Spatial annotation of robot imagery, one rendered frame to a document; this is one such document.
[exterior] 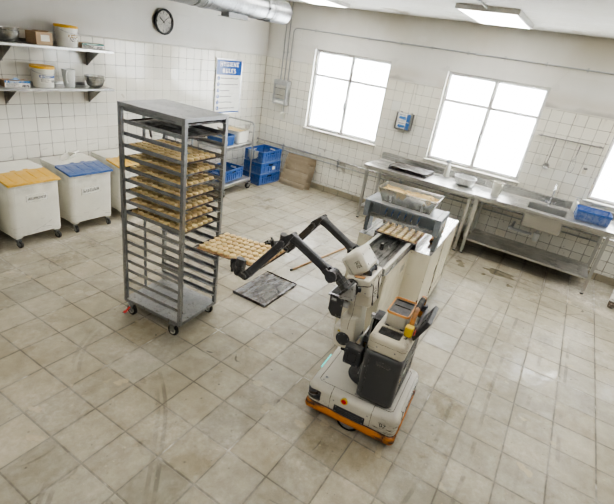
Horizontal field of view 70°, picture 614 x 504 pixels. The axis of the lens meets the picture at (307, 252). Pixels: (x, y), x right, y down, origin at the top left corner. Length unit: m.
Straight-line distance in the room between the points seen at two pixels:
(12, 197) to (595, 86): 6.91
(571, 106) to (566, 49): 0.72
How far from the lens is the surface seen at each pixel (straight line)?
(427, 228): 4.12
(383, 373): 2.94
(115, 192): 6.07
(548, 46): 7.03
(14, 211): 5.36
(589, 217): 6.62
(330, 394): 3.17
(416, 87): 7.36
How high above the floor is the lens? 2.38
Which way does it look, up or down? 25 degrees down
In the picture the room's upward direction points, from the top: 9 degrees clockwise
